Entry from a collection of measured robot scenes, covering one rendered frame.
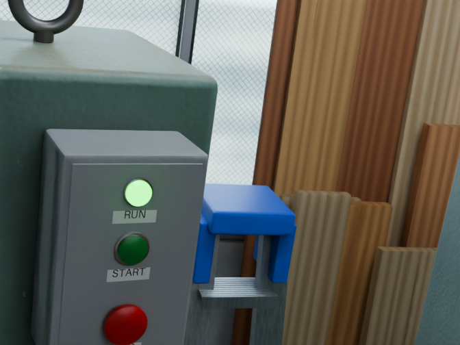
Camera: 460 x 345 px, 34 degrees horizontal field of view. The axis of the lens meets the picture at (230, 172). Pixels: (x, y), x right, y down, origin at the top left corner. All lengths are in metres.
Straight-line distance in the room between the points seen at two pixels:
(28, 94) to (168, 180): 0.11
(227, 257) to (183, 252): 1.69
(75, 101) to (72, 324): 0.15
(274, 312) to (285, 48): 0.74
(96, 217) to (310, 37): 1.49
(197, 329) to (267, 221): 0.25
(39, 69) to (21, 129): 0.04
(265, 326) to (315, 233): 0.49
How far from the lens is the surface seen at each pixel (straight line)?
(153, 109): 0.55
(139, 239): 0.50
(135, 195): 0.49
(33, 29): 0.62
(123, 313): 0.52
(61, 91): 0.53
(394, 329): 2.10
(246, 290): 1.45
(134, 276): 0.52
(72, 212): 0.49
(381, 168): 2.14
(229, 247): 2.21
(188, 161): 0.50
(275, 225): 1.37
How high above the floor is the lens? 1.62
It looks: 17 degrees down
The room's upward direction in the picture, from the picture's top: 8 degrees clockwise
